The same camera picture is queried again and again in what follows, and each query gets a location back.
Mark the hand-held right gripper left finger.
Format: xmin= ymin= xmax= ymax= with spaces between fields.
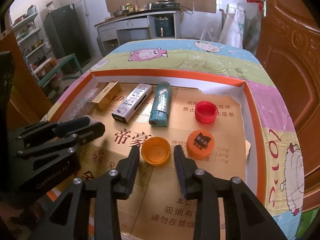
xmin=32 ymin=145 xmax=140 ymax=240

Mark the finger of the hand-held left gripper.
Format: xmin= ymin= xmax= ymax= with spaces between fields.
xmin=16 ymin=122 xmax=106 ymax=161
xmin=9 ymin=116 xmax=91 ymax=140

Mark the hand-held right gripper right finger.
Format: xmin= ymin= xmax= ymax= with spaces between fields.
xmin=174 ymin=145 xmax=288 ymax=240

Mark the plain orange bottle cap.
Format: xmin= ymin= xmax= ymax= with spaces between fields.
xmin=141 ymin=136 xmax=172 ymax=166

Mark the shallow orange-rimmed cardboard box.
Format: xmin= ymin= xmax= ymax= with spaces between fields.
xmin=37 ymin=70 xmax=269 ymax=240

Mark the orange cap with black label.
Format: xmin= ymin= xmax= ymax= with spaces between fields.
xmin=186 ymin=129 xmax=215 ymax=159

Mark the small gold box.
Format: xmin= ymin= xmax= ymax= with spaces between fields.
xmin=92 ymin=81 xmax=122 ymax=111

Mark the silver cartoon-print lighter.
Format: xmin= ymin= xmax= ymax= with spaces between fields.
xmin=111 ymin=84 xmax=153 ymax=124

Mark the red bottle cap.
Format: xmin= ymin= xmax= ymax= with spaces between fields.
xmin=194 ymin=101 xmax=217 ymax=123

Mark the teal patterned lighter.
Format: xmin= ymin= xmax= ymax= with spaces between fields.
xmin=148 ymin=82 xmax=172 ymax=127

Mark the clear plastic wrapper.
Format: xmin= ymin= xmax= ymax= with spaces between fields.
xmin=66 ymin=87 xmax=100 ymax=122

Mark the green low table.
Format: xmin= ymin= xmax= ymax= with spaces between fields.
xmin=37 ymin=53 xmax=83 ymax=85

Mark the dark refrigerator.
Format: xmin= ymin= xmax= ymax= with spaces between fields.
xmin=43 ymin=4 xmax=92 ymax=75

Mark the white storage shelf rack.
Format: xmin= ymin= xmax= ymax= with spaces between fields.
xmin=11 ymin=5 xmax=54 ymax=85

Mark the white kitchen cabinet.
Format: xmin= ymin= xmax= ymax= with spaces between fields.
xmin=94 ymin=10 xmax=182 ymax=58

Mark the green air fryer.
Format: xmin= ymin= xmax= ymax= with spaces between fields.
xmin=154 ymin=16 xmax=175 ymax=37

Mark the white plastic bag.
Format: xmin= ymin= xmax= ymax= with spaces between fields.
xmin=199 ymin=29 xmax=220 ymax=42

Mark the white woven sack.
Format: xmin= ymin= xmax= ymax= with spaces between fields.
xmin=219 ymin=4 xmax=247 ymax=48

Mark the black gas stove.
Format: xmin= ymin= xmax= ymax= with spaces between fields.
xmin=152 ymin=1 xmax=180 ymax=10

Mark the brown wooden door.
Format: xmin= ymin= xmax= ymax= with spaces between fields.
xmin=255 ymin=0 xmax=320 ymax=205

